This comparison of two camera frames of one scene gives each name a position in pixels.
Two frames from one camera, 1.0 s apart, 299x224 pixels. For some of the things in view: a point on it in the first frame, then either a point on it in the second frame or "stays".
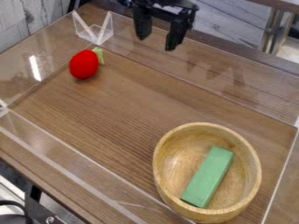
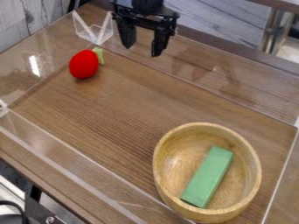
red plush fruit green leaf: (84, 62) stays
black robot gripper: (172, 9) to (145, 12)
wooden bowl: (177, 157) stays
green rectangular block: (208, 176) stays
